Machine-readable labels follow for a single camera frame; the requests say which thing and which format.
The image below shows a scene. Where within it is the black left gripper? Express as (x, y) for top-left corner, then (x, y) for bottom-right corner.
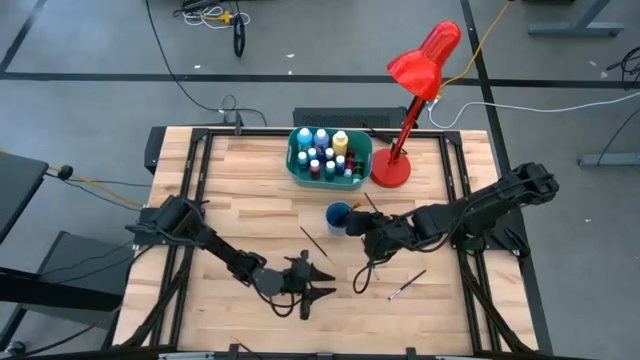
(282, 249), (338, 322)

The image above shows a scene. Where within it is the white floor cable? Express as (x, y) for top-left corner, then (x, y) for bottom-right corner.
(427, 91), (640, 130)

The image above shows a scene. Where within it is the yellow floor cable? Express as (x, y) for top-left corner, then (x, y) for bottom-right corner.
(439, 0), (512, 90)

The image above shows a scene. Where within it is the teal plastic bin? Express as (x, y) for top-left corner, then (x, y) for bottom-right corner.
(285, 125), (375, 192)

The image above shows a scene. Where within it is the large yellow paint bottle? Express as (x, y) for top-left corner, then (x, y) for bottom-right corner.
(331, 129), (350, 158)

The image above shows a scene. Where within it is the blue plastic cup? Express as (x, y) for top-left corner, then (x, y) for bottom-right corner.
(324, 200), (354, 237)

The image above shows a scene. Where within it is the black side table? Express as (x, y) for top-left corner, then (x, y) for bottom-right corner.
(0, 151), (50, 244)

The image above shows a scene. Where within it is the black cable bundle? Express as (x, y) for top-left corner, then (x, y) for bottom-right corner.
(605, 44), (640, 84)

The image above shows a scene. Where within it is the black equipment box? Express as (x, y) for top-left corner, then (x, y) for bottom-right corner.
(292, 106), (409, 129)

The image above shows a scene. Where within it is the black strap loop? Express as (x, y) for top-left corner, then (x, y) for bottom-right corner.
(232, 13), (247, 58)

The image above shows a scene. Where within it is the grey desk foot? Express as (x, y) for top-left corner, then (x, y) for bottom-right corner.
(578, 152), (640, 168)

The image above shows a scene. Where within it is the white cable coil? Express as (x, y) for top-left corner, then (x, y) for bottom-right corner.
(172, 0), (252, 31)

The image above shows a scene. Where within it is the grey desk leg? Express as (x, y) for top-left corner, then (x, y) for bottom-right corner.
(527, 0), (626, 37)

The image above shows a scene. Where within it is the red desk lamp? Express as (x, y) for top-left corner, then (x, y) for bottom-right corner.
(369, 19), (463, 190)

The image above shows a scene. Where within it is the black floor cable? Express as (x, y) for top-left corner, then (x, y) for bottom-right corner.
(144, 0), (269, 127)

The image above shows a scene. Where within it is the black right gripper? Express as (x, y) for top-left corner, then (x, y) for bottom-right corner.
(344, 209), (417, 262)

